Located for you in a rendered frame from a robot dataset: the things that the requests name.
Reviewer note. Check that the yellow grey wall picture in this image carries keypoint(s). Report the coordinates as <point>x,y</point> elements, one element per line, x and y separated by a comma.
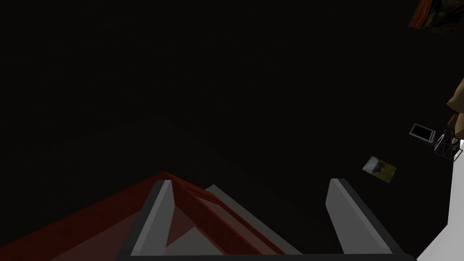
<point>380,169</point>

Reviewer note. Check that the beige rounded object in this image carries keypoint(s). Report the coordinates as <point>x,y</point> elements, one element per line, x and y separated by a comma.
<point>458,101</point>

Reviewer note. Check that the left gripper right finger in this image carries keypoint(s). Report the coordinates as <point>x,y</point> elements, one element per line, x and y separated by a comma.
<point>349,224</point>

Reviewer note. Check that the orange red wall painting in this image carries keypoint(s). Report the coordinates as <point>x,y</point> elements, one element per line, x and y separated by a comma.
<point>436,16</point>

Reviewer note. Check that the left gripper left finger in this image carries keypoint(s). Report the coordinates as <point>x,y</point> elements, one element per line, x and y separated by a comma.
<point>154,221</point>

